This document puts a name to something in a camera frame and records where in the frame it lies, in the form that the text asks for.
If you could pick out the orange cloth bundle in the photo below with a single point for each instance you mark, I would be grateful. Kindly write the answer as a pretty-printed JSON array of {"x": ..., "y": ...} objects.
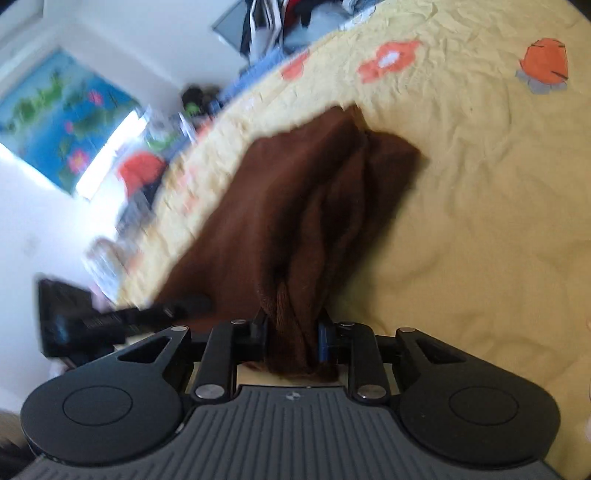
[{"x": 141, "y": 170}]

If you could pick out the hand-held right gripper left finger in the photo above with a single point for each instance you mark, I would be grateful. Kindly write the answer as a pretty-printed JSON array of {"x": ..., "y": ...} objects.
[{"x": 254, "y": 339}]

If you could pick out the grey flat panel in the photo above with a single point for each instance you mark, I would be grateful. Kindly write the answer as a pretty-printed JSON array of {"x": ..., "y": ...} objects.
[{"x": 231, "y": 21}]

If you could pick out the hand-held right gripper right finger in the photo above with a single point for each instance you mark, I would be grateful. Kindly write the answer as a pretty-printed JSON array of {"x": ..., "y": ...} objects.
[{"x": 323, "y": 344}]

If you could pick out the yellow carrot-print blanket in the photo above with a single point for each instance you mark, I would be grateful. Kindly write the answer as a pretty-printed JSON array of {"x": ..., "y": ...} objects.
[{"x": 485, "y": 207}]

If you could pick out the pile of folded clothes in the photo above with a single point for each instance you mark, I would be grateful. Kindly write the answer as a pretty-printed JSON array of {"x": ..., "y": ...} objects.
[{"x": 295, "y": 18}]

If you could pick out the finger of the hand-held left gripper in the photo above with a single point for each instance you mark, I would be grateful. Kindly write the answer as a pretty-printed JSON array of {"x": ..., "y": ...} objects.
[{"x": 157, "y": 314}]

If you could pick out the lotus pond wall poster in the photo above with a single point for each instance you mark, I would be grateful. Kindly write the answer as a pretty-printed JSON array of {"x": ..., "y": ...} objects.
[{"x": 51, "y": 110}]

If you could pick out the brown fleece garment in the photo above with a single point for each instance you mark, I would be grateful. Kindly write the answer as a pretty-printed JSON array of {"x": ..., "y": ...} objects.
[{"x": 300, "y": 207}]

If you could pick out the blue quilted bed cover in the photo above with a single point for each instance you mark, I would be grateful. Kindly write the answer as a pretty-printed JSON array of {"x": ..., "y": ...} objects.
[{"x": 256, "y": 69}]

